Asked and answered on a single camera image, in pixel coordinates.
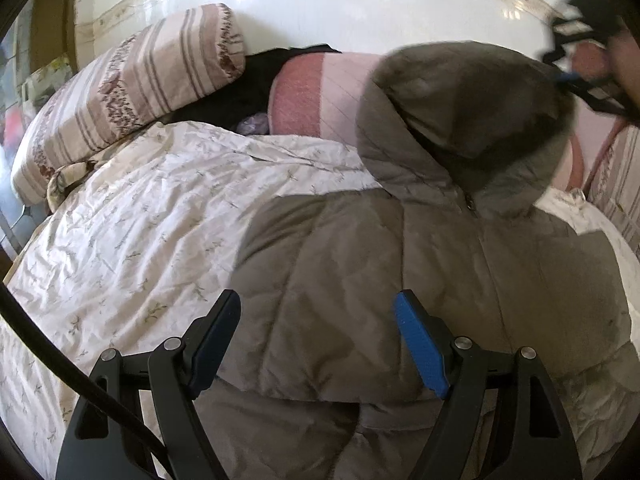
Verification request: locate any wooden door frame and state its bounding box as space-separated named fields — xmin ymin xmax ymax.
xmin=30 ymin=0 xmax=81 ymax=86

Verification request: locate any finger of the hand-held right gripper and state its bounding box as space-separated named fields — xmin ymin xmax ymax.
xmin=555 ymin=72 xmax=632 ymax=117
xmin=541 ymin=30 xmax=603 ymax=67

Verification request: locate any small floral cloth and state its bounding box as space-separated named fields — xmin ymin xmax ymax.
xmin=45 ymin=160 xmax=101 ymax=211

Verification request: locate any black cable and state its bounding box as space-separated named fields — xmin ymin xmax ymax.
xmin=0 ymin=287 xmax=163 ymax=466

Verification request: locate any black cloth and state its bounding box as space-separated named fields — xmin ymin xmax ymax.
xmin=165 ymin=44 xmax=343 ymax=136

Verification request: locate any striped floral pillow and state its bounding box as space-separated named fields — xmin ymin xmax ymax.
xmin=11 ymin=4 xmax=247 ymax=206

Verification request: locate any stained glass window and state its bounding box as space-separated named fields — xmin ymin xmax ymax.
xmin=0 ymin=10 xmax=36 ymax=261

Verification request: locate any pink quilted cushion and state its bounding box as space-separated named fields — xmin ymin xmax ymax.
xmin=267 ymin=51 xmax=586 ymax=193

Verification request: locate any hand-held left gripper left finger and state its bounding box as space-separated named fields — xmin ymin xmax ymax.
xmin=55 ymin=288 xmax=242 ymax=480

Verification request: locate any floral printed paper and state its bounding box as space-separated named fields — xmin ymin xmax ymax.
xmin=20 ymin=52 xmax=76 ymax=106

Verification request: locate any purple cloth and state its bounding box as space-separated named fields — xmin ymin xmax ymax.
xmin=235 ymin=112 xmax=273 ymax=137

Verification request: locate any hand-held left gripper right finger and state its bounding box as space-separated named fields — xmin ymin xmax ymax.
xmin=394 ymin=289 xmax=583 ymax=480

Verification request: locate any white floral bed sheet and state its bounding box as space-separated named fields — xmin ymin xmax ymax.
xmin=0 ymin=121 xmax=640 ymax=480

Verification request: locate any grey-brown padded hooded jacket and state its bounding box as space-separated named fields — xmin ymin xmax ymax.
xmin=192 ymin=40 xmax=640 ymax=480

